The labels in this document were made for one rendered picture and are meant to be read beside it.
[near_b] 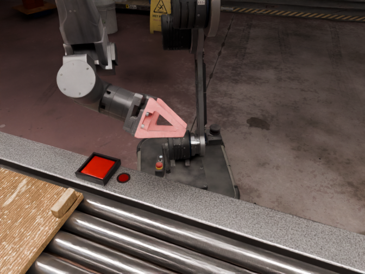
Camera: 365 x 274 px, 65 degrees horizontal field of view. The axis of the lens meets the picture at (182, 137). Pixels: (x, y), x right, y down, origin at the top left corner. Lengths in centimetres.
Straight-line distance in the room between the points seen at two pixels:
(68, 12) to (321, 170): 191
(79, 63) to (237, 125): 199
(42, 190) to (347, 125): 238
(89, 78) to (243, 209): 40
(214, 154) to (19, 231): 128
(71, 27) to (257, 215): 49
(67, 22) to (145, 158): 127
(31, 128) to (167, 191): 204
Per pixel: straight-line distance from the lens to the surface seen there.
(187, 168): 161
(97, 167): 71
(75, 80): 46
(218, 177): 160
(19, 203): 69
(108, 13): 416
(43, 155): 81
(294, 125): 250
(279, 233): 62
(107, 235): 60
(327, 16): 516
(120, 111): 51
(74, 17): 52
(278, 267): 58
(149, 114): 47
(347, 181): 218
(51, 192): 68
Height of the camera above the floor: 142
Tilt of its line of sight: 40 degrees down
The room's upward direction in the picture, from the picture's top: straight up
